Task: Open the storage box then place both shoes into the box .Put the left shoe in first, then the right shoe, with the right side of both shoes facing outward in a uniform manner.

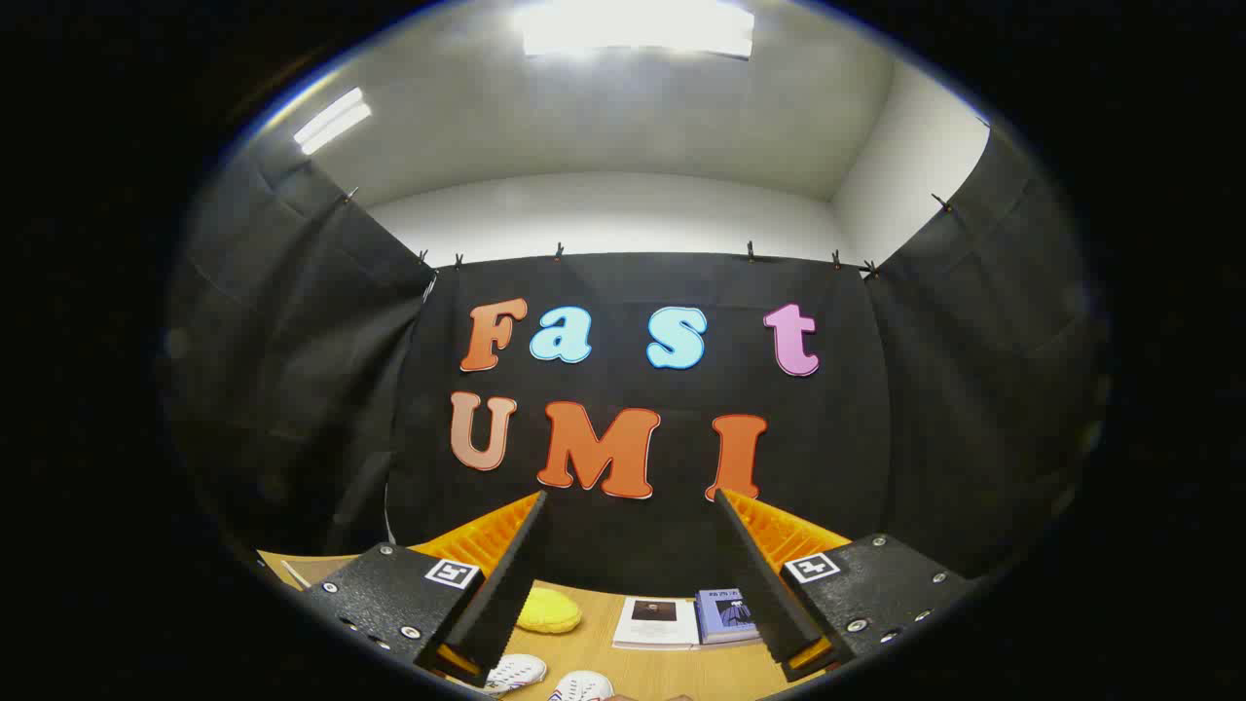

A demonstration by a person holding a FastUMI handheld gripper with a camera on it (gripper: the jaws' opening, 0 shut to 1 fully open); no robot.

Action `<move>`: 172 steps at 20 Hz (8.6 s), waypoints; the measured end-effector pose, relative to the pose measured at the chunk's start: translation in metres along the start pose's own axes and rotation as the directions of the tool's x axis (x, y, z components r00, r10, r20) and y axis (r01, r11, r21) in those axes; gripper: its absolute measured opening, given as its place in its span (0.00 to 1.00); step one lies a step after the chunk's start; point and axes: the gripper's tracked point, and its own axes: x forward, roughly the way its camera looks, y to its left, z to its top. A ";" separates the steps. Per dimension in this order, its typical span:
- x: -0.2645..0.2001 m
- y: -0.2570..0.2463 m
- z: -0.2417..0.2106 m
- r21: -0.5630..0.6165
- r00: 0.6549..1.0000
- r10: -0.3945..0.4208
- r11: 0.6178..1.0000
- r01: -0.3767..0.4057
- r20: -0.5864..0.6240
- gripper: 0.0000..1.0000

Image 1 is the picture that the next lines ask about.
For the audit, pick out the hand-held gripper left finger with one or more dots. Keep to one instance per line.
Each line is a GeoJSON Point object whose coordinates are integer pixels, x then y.
{"type": "Point", "coordinates": [506, 584]}

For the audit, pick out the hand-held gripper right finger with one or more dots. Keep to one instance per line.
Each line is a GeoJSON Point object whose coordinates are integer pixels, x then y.
{"type": "Point", "coordinates": [757, 584]}

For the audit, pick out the white striped canvas shoe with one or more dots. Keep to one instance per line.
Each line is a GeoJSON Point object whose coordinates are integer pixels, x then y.
{"type": "Point", "coordinates": [584, 686]}
{"type": "Point", "coordinates": [516, 670]}

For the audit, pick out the blue paperback book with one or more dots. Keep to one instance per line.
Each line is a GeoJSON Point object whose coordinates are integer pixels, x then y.
{"type": "Point", "coordinates": [725, 615]}

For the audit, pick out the yellow fluffy plush ball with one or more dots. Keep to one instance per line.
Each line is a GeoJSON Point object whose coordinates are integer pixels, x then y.
{"type": "Point", "coordinates": [548, 611]}

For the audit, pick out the white paperback book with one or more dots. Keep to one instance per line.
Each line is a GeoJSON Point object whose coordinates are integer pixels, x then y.
{"type": "Point", "coordinates": [657, 628]}

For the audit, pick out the black backdrop cloth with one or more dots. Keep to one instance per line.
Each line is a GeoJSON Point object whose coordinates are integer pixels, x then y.
{"type": "Point", "coordinates": [623, 545]}

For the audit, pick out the ceiling light panel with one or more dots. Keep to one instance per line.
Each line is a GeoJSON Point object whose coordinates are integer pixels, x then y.
{"type": "Point", "coordinates": [333, 120]}
{"type": "Point", "coordinates": [638, 27]}

